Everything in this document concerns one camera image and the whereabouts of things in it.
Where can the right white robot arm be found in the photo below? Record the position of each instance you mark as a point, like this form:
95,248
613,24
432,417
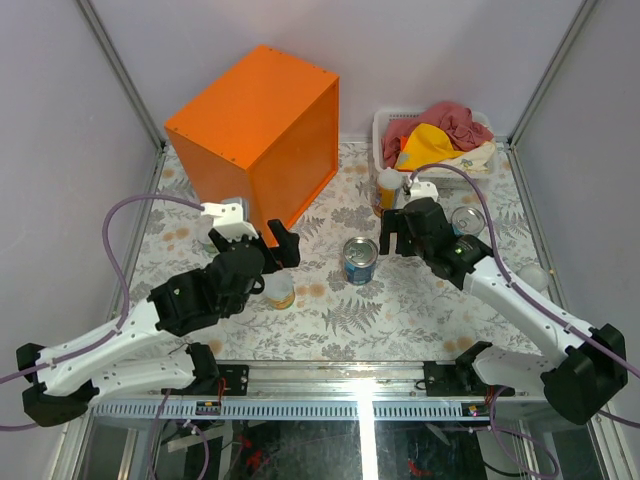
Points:
579,369

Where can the blue cup white lid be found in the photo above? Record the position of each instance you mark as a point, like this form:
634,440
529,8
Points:
535,276

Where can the pink cloth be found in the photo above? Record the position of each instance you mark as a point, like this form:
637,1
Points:
454,119

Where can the tall yellow canister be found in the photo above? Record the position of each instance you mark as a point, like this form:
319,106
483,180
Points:
388,184

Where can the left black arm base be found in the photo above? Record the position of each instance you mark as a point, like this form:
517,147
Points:
220,377

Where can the white plastic basket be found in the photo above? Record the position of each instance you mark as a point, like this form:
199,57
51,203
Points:
442,178

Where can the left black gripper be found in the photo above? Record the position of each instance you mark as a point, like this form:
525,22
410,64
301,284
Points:
288,255

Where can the yellow can white lid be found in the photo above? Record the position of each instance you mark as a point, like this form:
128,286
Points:
279,290

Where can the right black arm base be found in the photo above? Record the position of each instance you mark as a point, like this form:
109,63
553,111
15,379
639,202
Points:
457,378

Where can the dark blue tin can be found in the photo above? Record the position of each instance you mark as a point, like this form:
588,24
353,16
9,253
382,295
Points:
359,260

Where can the cream printed cloth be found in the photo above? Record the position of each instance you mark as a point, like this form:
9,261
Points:
475,162

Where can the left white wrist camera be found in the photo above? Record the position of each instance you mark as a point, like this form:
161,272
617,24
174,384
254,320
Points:
230,218

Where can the light blue soup can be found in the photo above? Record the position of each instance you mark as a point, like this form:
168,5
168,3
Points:
467,221

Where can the green can white lid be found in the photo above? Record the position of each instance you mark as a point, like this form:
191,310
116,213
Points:
202,236

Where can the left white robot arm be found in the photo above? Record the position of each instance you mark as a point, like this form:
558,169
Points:
68,379

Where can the orange box cabinet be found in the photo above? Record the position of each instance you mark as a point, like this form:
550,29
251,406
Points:
267,131

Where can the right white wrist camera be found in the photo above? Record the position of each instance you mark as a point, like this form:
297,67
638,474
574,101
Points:
415,189

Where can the yellow cloth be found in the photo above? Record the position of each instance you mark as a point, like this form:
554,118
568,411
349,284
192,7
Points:
427,144

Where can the aluminium front rail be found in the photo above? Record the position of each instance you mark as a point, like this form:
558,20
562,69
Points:
279,390

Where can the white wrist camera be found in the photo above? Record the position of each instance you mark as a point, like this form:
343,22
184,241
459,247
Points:
230,218
415,189

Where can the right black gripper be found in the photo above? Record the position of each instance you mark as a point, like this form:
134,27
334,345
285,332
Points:
393,221

